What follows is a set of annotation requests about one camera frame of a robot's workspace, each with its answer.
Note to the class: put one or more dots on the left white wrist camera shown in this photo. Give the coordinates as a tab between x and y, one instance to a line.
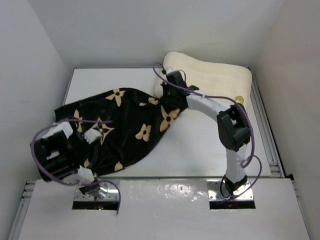
92	135

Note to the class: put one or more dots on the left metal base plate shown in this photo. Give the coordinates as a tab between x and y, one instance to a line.
105	191

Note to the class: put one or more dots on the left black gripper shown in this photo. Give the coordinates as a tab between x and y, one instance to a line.
80	151

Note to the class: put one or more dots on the cream yellow pillow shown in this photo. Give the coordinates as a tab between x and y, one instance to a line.
213	79

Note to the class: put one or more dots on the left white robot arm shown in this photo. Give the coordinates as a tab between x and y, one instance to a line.
62	156

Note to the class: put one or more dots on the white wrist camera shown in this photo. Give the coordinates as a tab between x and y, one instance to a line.
92	135
168	69

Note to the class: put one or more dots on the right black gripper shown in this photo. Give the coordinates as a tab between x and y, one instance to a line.
165	97

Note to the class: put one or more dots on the white front cover board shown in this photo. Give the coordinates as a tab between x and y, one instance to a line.
165	210

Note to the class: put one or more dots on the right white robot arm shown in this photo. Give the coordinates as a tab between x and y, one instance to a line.
235	131

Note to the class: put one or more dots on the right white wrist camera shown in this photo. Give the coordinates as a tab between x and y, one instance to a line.
168	69

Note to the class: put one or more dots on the black floral pillowcase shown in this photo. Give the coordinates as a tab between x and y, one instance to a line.
130	121

